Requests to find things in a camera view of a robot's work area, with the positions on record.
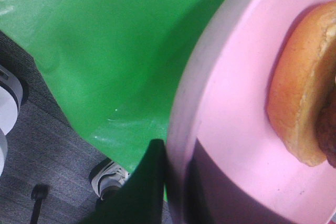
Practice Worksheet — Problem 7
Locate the burger with lettuce and cheese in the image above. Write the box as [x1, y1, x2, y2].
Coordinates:
[267, 1, 335, 166]

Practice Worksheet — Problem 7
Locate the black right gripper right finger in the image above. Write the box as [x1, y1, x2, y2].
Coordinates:
[187, 141, 335, 223]

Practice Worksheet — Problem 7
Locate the pink round plate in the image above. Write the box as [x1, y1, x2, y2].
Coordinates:
[166, 0, 331, 223]

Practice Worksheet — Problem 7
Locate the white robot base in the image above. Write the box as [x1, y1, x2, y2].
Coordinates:
[1, 66, 23, 174]

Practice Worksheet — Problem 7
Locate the white sneaker on floor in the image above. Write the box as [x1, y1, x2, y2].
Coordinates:
[89, 158, 130, 200]

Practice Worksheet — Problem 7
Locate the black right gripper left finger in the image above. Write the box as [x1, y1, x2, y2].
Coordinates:
[80, 139, 165, 223]

